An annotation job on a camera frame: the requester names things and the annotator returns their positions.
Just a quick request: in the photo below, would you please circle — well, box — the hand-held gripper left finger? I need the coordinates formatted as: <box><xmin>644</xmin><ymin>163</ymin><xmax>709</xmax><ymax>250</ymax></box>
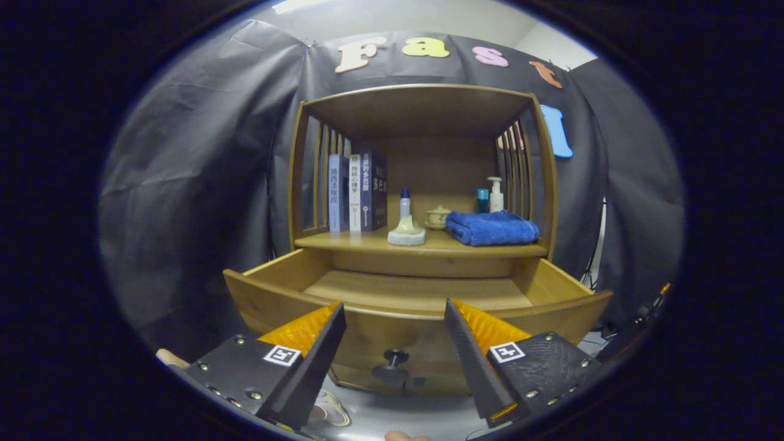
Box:
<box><xmin>183</xmin><ymin>301</ymin><xmax>347</xmax><ymax>431</ymax></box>

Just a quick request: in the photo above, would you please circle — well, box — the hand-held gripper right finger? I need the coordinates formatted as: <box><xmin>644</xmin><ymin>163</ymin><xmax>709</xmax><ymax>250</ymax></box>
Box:
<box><xmin>443</xmin><ymin>298</ymin><xmax>608</xmax><ymax>429</ymax></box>

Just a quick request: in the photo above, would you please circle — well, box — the black drawer knob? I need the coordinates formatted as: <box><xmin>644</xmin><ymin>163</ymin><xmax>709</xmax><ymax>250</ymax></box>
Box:
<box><xmin>371</xmin><ymin>349</ymin><xmax>411</xmax><ymax>383</ymax></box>

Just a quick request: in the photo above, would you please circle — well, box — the wooden drawer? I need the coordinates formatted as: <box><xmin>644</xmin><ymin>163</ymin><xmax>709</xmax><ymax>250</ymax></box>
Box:
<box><xmin>222</xmin><ymin>248</ymin><xmax>613</xmax><ymax>396</ymax></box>

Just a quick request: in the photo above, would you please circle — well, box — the pale green scrub brush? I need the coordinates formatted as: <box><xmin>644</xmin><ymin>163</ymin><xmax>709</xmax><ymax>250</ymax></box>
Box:
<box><xmin>387</xmin><ymin>214</ymin><xmax>427</xmax><ymax>247</ymax></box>

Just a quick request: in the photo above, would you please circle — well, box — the wooden countertop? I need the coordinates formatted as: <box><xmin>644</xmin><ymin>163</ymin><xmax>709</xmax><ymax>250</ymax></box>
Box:
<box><xmin>294</xmin><ymin>228</ymin><xmax>549</xmax><ymax>258</ymax></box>

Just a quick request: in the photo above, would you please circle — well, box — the wooden cabinet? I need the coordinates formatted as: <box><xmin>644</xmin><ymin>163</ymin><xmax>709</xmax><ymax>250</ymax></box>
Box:
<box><xmin>288</xmin><ymin>84</ymin><xmax>559</xmax><ymax>282</ymax></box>

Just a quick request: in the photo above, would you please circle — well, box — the person's white shoe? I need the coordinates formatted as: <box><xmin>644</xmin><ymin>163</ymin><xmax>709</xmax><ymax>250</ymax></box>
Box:
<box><xmin>309</xmin><ymin>390</ymin><xmax>352</xmax><ymax>428</ymax></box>

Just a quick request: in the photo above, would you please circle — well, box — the folded blue towel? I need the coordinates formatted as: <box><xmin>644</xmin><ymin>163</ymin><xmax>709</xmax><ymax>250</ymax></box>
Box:
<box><xmin>445</xmin><ymin>211</ymin><xmax>540</xmax><ymax>247</ymax></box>

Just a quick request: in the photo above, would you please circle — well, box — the beige lidded teacup with saucer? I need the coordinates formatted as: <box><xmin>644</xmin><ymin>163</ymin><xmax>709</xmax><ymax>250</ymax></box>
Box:
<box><xmin>424</xmin><ymin>205</ymin><xmax>453</xmax><ymax>231</ymax></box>

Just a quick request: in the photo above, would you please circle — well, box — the black backdrop stand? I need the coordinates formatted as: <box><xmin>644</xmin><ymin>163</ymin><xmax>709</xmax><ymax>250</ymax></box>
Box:
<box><xmin>579</xmin><ymin>196</ymin><xmax>608</xmax><ymax>292</ymax></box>

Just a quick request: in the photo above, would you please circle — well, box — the light purple book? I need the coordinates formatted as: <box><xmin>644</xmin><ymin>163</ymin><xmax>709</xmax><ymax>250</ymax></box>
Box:
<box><xmin>328</xmin><ymin>154</ymin><xmax>350</xmax><ymax>233</ymax></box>

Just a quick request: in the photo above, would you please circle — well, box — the white book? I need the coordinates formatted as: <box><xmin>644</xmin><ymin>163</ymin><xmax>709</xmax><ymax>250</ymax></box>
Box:
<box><xmin>349</xmin><ymin>154</ymin><xmax>363</xmax><ymax>232</ymax></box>

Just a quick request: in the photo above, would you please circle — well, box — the dark blue book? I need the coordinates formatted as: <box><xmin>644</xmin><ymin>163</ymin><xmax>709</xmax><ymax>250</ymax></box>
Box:
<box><xmin>360</xmin><ymin>148</ymin><xmax>388</xmax><ymax>232</ymax></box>

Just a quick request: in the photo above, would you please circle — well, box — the black backdrop cloth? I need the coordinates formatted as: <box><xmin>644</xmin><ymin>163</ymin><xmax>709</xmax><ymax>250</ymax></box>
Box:
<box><xmin>98</xmin><ymin>18</ymin><xmax>685</xmax><ymax>362</ymax></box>

